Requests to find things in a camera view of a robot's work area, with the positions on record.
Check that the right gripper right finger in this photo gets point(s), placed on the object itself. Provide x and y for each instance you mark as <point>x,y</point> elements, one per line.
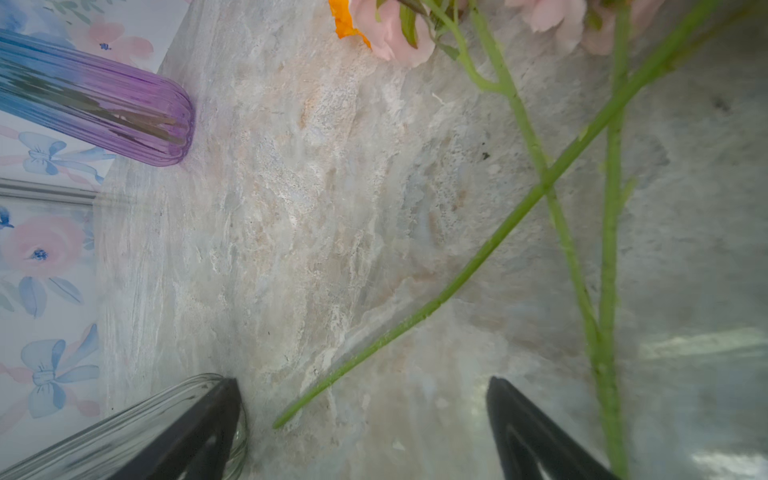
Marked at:
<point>530,444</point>

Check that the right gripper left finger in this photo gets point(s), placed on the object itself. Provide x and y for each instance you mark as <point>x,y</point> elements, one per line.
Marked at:
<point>197,445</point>

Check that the clear glass vase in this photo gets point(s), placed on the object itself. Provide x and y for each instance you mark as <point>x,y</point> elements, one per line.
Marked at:
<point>98,451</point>

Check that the blue purple glass vase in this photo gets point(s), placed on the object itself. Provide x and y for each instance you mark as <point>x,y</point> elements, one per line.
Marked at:
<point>123,109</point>

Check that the pink ranunculus spray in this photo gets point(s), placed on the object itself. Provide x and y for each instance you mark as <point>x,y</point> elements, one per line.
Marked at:
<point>674,47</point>

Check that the pink carnation stem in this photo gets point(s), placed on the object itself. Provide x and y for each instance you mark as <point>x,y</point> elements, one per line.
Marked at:
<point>408,32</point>

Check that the orange poppy green leaves stem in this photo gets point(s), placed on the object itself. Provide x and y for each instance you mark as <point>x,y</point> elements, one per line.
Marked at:
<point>344,26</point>

